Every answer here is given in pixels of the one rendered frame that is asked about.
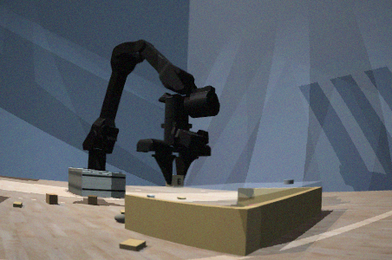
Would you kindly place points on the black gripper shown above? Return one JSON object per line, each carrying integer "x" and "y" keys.
{"x": 164, "y": 151}

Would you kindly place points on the brown cube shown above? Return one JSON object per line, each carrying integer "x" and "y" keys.
{"x": 51, "y": 198}
{"x": 92, "y": 200}

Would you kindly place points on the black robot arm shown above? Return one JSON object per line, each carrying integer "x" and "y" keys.
{"x": 197, "y": 102}

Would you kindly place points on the tan flat block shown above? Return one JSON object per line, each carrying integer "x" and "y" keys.
{"x": 132, "y": 244}

